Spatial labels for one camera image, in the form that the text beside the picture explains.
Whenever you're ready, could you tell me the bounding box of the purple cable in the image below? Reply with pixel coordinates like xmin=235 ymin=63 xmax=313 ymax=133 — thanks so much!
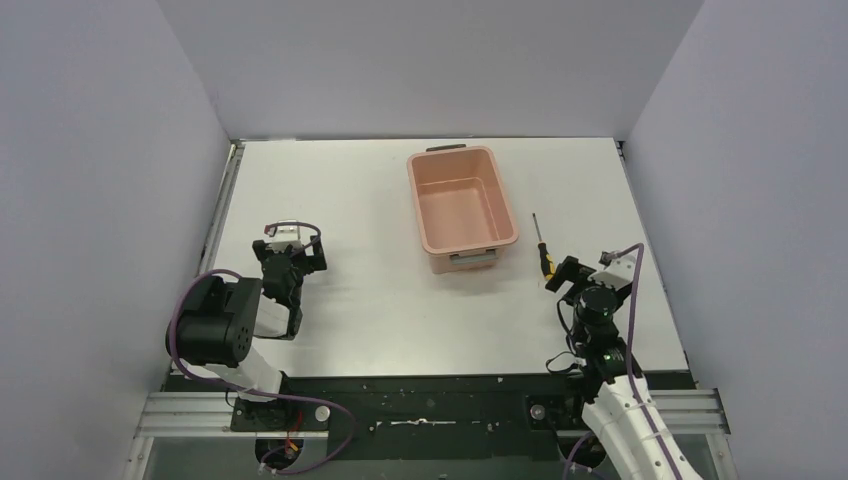
xmin=168 ymin=221 xmax=358 ymax=477
xmin=563 ymin=243 xmax=685 ymax=480

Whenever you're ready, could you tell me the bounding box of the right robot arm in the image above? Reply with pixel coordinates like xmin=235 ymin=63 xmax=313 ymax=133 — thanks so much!
xmin=545 ymin=253 xmax=700 ymax=479

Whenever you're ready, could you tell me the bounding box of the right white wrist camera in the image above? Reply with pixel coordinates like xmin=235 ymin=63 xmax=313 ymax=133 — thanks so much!
xmin=589 ymin=251 xmax=638 ymax=291

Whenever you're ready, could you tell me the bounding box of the black yellow screwdriver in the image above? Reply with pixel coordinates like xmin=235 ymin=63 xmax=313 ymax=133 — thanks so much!
xmin=532 ymin=212 xmax=556 ymax=281

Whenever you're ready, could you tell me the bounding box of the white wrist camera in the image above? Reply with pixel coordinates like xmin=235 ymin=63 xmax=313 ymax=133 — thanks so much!
xmin=264 ymin=220 xmax=305 ymax=253
xmin=589 ymin=251 xmax=638 ymax=291

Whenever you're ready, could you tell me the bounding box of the pink plastic bin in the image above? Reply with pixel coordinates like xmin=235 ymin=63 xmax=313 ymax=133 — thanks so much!
xmin=407 ymin=144 xmax=519 ymax=274

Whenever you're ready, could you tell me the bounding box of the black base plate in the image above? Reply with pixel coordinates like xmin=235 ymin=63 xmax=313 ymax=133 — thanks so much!
xmin=162 ymin=370 xmax=697 ymax=462

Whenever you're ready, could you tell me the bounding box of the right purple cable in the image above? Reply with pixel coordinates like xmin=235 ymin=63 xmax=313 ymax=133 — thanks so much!
xmin=563 ymin=243 xmax=685 ymax=480

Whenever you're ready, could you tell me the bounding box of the aluminium frame rail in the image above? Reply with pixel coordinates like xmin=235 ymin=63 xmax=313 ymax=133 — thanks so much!
xmin=123 ymin=389 xmax=739 ymax=479

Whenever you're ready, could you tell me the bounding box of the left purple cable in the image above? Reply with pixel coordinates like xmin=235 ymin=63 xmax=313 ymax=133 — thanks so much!
xmin=168 ymin=221 xmax=358 ymax=477

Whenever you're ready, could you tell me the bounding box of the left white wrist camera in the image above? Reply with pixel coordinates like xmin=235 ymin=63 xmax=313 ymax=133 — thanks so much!
xmin=264 ymin=220 xmax=305 ymax=253

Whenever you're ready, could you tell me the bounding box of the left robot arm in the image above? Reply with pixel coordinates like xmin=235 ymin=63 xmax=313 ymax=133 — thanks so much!
xmin=165 ymin=235 xmax=327 ymax=430

